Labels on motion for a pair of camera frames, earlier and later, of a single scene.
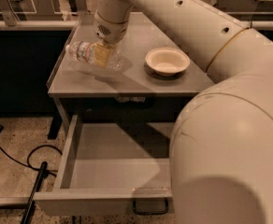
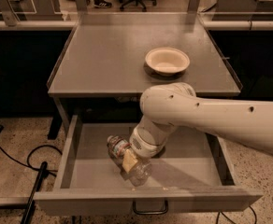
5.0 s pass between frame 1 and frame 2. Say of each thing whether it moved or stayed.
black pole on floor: stayed
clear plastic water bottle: moved
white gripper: moved
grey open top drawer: stayed
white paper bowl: stayed
